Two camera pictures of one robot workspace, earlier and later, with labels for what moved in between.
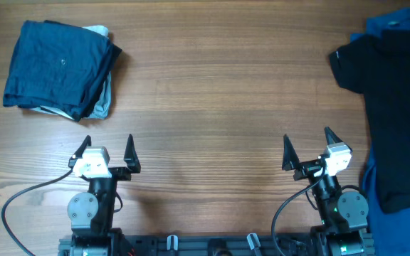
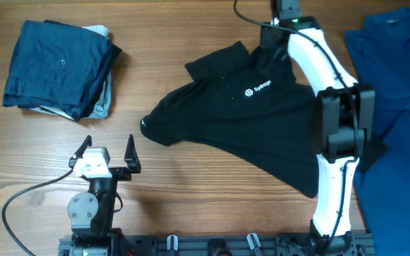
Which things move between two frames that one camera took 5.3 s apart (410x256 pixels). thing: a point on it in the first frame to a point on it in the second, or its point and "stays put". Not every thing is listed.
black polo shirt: [393, 69] to [245, 107]
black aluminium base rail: [344, 244] stays put
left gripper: [122, 174] stays put
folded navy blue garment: [58, 65] stays put
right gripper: [291, 162] to [264, 38]
